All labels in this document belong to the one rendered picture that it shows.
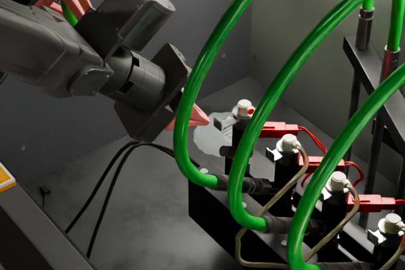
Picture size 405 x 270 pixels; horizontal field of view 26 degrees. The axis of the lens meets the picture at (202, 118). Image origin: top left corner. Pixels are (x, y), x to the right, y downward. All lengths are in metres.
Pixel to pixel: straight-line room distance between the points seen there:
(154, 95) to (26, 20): 0.24
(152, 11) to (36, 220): 0.36
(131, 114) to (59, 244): 0.20
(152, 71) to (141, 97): 0.03
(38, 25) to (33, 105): 0.51
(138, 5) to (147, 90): 0.11
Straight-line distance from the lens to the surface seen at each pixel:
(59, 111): 1.32
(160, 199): 1.32
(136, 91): 0.95
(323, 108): 1.42
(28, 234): 1.13
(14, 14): 0.76
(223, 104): 1.49
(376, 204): 1.00
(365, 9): 1.13
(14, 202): 1.17
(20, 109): 1.28
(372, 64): 1.14
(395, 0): 1.02
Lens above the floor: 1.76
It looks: 40 degrees down
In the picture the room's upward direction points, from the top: straight up
